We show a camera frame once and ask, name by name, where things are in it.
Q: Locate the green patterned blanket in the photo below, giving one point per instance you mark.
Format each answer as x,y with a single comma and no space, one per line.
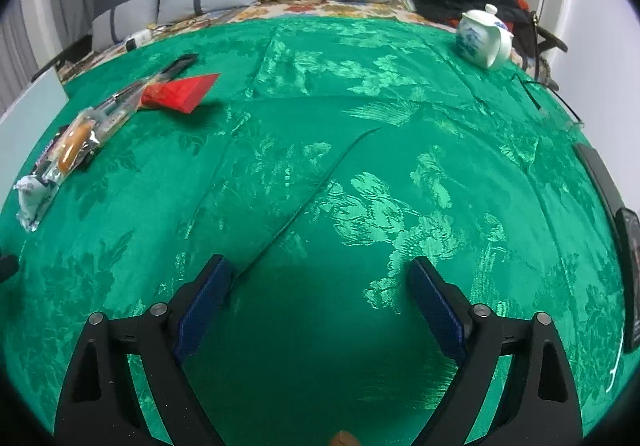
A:
320,151

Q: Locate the white blue teapot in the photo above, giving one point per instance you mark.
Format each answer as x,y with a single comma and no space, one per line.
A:
477,41

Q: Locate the grey pillow with dark stripe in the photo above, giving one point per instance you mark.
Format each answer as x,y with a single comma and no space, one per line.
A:
130,1

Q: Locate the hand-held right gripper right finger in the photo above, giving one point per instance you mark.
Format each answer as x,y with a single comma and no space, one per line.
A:
435,311

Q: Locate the clear packet with orange bun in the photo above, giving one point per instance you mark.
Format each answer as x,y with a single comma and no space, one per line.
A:
74,141

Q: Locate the red snack packet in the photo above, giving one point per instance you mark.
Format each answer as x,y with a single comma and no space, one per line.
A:
180,91

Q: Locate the long clear packet black ends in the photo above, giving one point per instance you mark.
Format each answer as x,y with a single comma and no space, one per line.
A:
125,101

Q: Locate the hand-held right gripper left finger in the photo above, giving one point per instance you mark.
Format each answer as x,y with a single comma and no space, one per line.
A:
205,306

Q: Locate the black flat device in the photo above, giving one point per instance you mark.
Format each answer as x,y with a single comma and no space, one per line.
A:
600,176

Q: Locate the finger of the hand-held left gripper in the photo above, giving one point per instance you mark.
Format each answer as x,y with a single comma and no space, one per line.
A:
7,268

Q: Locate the white charger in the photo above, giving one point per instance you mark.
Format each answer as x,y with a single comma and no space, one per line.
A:
131,45

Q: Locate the white board panel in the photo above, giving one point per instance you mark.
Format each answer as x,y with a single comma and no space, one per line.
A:
35,101

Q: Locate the white silver snack packet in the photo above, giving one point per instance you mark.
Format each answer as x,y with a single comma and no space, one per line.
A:
32,198

